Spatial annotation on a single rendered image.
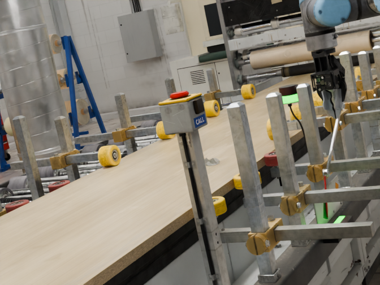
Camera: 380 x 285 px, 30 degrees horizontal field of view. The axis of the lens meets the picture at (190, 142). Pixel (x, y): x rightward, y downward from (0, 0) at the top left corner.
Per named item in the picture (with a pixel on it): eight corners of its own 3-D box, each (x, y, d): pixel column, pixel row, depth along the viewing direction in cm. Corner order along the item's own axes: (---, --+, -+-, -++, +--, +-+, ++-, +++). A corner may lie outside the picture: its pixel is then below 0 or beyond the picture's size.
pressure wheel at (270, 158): (297, 181, 232) (291, 147, 230) (289, 188, 225) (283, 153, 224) (275, 182, 236) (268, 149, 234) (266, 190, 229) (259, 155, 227)
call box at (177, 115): (209, 127, 151) (202, 91, 149) (194, 135, 145) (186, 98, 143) (180, 131, 154) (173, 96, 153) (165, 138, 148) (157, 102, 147)
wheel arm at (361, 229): (376, 236, 169) (373, 219, 169) (372, 241, 166) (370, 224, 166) (215, 242, 190) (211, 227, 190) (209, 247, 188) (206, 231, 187)
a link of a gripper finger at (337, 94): (331, 121, 211) (326, 91, 210) (337, 117, 216) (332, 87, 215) (341, 120, 210) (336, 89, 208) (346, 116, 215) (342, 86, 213)
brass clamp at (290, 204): (315, 200, 205) (312, 183, 204) (300, 215, 193) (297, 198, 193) (295, 201, 208) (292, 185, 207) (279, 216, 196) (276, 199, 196)
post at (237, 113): (280, 284, 180) (244, 100, 172) (275, 290, 177) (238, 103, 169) (267, 285, 182) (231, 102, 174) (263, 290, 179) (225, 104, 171)
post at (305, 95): (337, 230, 223) (310, 81, 216) (333, 234, 220) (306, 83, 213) (326, 231, 225) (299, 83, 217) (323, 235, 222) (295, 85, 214)
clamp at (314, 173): (336, 169, 226) (333, 154, 226) (323, 182, 215) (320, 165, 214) (319, 171, 229) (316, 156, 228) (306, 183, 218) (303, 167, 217)
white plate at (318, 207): (344, 204, 229) (338, 175, 228) (320, 232, 207) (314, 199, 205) (341, 204, 229) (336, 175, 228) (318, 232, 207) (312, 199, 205)
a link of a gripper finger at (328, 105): (322, 122, 213) (316, 93, 211) (327, 119, 218) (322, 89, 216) (331, 121, 211) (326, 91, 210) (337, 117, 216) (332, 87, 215)
